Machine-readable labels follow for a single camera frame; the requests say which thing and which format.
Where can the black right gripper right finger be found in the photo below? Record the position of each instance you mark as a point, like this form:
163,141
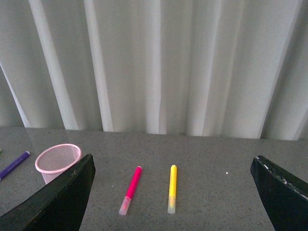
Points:
283,195

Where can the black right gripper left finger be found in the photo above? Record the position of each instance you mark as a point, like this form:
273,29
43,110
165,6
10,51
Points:
58,206

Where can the pink marker pen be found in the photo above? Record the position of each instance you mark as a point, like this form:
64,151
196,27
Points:
130,192

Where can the purple marker pen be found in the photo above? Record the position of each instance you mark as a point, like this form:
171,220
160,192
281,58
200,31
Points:
14,164

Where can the pink mesh pen cup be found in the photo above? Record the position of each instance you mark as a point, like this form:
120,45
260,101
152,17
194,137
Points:
57,159

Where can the yellow marker pen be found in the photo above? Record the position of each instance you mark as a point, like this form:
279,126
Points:
172,190

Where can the white pleated curtain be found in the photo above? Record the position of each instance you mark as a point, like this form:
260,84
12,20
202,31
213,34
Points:
230,68

